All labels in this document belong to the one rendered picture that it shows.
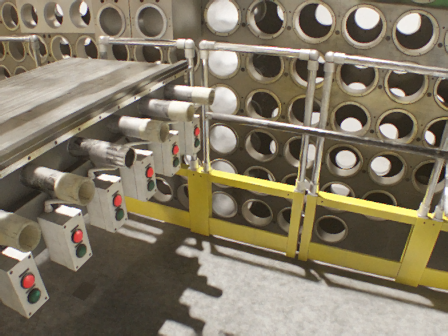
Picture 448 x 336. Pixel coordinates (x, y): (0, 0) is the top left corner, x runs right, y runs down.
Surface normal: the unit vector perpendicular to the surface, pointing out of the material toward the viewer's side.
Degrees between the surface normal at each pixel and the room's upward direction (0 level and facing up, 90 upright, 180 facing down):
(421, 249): 90
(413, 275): 90
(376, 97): 90
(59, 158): 90
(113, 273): 0
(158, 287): 0
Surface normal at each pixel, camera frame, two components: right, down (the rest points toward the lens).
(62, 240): -0.38, 0.46
